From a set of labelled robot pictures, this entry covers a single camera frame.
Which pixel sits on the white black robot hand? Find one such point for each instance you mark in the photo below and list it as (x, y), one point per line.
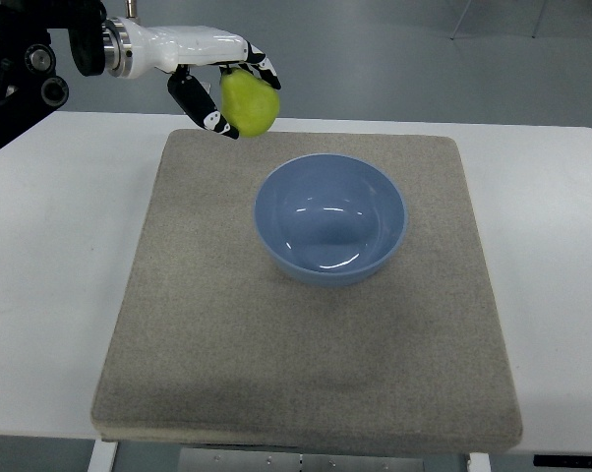
(166, 48)

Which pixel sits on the green pear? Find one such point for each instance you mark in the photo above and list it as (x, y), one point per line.
(248, 103)

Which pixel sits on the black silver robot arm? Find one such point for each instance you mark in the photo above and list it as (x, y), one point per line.
(207, 68)

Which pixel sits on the blue ceramic bowl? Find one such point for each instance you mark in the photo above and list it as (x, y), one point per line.
(329, 219)

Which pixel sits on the metal chair legs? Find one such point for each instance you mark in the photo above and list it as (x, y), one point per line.
(488, 19)

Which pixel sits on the beige felt mat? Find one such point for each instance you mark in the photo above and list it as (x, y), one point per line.
(214, 345)

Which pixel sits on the metal base plate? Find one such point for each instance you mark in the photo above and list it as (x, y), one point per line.
(202, 459)

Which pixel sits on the white table leg frame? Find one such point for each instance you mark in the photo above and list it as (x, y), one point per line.
(103, 457)

